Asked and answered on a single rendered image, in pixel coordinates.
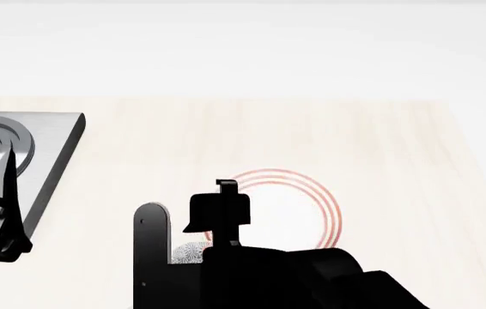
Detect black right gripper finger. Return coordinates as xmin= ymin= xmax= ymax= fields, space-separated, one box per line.
xmin=216 ymin=179 xmax=252 ymax=248
xmin=182 ymin=193 xmax=223 ymax=234

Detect grey patterned bowl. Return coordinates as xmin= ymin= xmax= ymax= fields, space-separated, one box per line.
xmin=171 ymin=242 xmax=205 ymax=265

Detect white plate red rings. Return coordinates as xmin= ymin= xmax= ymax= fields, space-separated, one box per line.
xmin=203 ymin=167 xmax=343 ymax=252

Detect grey flat stove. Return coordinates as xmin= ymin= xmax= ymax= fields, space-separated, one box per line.
xmin=0 ymin=111 xmax=87 ymax=264

